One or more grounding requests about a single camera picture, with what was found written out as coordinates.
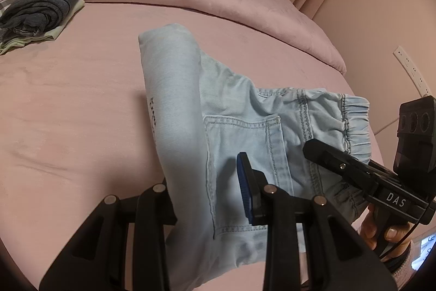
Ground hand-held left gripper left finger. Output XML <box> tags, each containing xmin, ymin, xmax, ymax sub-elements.
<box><xmin>39</xmin><ymin>184</ymin><xmax>178</xmax><ymax>291</ymax></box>

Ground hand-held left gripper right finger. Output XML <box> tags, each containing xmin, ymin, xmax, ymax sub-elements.
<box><xmin>237</xmin><ymin>152</ymin><xmax>399</xmax><ymax>291</ymax></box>

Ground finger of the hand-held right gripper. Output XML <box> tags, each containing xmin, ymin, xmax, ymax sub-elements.
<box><xmin>302</xmin><ymin>139</ymin><xmax>396</xmax><ymax>196</ymax></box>

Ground light blue denim pants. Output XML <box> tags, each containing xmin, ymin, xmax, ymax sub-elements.
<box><xmin>138</xmin><ymin>24</ymin><xmax>371</xmax><ymax>290</ymax></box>

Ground person's right forearm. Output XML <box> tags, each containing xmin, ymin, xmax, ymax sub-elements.
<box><xmin>388</xmin><ymin>241</ymin><xmax>422</xmax><ymax>288</ymax></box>

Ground person's right hand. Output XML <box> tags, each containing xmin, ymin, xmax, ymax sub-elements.
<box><xmin>359</xmin><ymin>204</ymin><xmax>413</xmax><ymax>259</ymax></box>

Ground white power strip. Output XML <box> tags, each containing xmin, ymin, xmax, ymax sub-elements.
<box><xmin>393</xmin><ymin>46</ymin><xmax>431</xmax><ymax>97</ymax></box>

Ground pink bed sheet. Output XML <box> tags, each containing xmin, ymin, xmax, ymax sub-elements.
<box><xmin>0</xmin><ymin>0</ymin><xmax>385</xmax><ymax>291</ymax></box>

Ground light green folded garment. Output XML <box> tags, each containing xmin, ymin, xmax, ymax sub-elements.
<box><xmin>0</xmin><ymin>0</ymin><xmax>85</xmax><ymax>56</ymax></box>

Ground dark grey folded garment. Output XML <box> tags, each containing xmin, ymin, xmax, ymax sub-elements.
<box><xmin>0</xmin><ymin>0</ymin><xmax>86</xmax><ymax>38</ymax></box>

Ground black cable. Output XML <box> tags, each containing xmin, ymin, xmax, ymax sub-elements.
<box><xmin>378</xmin><ymin>206</ymin><xmax>431</xmax><ymax>261</ymax></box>

